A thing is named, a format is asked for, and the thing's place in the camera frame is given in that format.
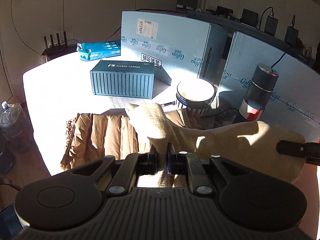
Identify black power adapter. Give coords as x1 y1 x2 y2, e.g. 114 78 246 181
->
258 7 278 37
284 15 299 47

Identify black power cable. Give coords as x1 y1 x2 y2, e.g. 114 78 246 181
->
269 51 287 68

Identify light blue cabau carton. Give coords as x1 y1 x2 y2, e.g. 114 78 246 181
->
121 11 228 83
218 32 319 142

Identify large water jug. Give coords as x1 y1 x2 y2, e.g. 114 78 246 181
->
1 101 33 152

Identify black wifi router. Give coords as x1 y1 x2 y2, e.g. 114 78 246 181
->
41 31 78 62

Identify dark teal thermos bottle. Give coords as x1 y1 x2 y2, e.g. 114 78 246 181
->
233 64 279 124

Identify beige knit tank top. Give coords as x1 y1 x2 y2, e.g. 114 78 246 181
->
126 103 305 187

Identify dark bowl with white rim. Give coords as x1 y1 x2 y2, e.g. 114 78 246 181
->
176 78 216 110

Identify small dark product box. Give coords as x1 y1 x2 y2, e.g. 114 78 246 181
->
90 60 155 99

